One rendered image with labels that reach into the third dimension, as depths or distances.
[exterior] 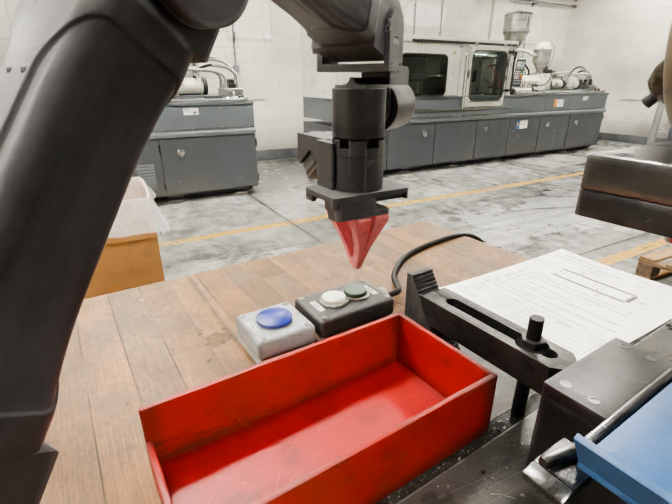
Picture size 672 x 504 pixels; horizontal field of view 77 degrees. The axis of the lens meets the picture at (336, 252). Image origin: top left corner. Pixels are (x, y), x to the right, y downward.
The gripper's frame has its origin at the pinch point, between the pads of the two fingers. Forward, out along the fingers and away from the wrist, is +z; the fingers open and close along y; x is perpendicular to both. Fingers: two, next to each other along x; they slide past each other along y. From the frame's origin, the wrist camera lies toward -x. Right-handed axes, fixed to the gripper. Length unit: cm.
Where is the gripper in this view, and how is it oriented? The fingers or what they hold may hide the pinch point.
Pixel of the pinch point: (355, 260)
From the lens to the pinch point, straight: 51.1
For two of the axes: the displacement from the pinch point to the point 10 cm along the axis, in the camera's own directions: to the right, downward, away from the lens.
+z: 0.0, 9.3, 3.8
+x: 5.3, 3.2, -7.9
